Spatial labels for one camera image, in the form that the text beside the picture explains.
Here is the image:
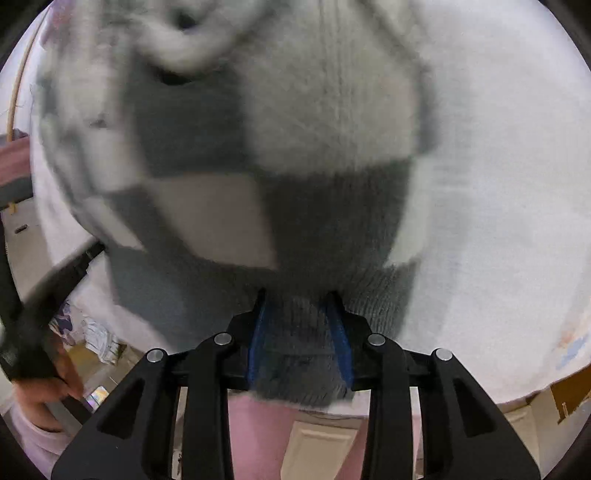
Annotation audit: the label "dark pink cloth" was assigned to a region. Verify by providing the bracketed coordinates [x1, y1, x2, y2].
[0, 137, 34, 186]

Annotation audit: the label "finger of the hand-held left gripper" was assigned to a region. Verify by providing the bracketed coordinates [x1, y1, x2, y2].
[23, 242, 106, 326]

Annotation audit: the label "thin wooden hoop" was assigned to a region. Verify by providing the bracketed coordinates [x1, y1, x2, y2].
[8, 6, 55, 140]

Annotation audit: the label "pile of printed packets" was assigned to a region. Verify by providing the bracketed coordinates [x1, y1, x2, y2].
[50, 300, 127, 366]

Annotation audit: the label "person's pink pants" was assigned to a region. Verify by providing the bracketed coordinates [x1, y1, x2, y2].
[228, 392, 424, 480]

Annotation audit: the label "grey white checkered sweater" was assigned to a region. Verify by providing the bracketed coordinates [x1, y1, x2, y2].
[30, 0, 440, 410]

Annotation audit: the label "pale printed bed sheet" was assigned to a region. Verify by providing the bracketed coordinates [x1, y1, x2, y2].
[28, 0, 591, 409]

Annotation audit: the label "person's left hand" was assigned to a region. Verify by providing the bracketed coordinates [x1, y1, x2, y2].
[11, 330, 88, 433]

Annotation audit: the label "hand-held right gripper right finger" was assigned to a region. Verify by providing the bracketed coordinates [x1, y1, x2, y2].
[324, 291, 541, 480]

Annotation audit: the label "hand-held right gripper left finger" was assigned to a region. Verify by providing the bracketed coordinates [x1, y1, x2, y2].
[51, 288, 269, 480]

